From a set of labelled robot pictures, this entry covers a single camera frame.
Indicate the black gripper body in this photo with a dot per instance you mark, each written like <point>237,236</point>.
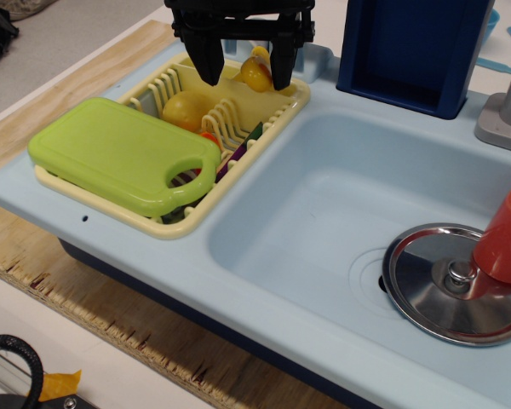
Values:
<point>207,21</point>

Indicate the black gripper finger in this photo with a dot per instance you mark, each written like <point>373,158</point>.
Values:
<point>206,54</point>
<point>283,59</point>

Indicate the green plastic cutting board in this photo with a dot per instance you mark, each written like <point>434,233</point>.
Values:
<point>127,157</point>

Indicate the wooden board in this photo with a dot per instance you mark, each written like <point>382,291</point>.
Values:
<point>131,351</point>

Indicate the yellow toy lemon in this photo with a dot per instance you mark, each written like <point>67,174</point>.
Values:
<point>186,110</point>

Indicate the cream dish rack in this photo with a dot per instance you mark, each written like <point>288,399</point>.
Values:
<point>236,112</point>

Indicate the purple toy vegetable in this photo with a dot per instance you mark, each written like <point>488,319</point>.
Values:
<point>243,148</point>

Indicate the orange toy piece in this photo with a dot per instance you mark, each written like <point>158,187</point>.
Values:
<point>210,137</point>

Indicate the dark blue box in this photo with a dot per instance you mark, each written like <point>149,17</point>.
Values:
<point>418,55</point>

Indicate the light blue toy sink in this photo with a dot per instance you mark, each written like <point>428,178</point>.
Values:
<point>291,256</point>

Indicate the grey toy faucet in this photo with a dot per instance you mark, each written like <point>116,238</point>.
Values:
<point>494,123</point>

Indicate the steel pot lid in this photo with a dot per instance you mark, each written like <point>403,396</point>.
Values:
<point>432,279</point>

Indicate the orange plastic cup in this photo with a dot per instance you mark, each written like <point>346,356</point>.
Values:
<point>492,254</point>

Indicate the yellow tape piece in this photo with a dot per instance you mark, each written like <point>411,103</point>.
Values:
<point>58,385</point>

